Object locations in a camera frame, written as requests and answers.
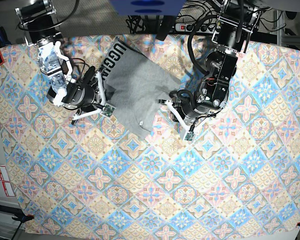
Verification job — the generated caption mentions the black strap on table edge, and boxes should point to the black strap on table edge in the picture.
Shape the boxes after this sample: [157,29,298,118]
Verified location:
[156,15,174,41]

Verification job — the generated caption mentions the black power strip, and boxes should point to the black power strip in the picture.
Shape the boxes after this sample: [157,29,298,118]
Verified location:
[174,22,221,35]

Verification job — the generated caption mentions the black clamp bottom left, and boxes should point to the black clamp bottom left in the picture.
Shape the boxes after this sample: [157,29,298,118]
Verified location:
[11,214,34,224]

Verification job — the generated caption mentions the white red labels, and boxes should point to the white red labels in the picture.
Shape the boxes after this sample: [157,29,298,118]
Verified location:
[0,165,15,197]

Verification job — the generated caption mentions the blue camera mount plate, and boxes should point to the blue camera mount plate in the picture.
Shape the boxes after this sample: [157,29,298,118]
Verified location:
[109,0,186,16]

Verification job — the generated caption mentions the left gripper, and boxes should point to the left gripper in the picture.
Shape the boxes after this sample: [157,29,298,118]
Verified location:
[158,89,195,141]

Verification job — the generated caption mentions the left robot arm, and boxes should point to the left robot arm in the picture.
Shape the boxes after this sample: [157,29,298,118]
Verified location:
[159,0,262,142]

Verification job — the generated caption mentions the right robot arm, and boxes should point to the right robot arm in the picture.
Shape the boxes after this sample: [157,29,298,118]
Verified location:
[15,0,115,125]

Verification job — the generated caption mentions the patterned tablecloth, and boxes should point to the patterned tablecloth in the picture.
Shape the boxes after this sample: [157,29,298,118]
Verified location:
[0,42,300,240]

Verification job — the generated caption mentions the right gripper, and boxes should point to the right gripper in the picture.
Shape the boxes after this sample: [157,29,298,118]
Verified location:
[71,66,116,125]

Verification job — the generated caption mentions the grey T-shirt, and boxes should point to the grey T-shirt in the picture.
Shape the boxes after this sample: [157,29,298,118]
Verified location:
[99,38,181,139]

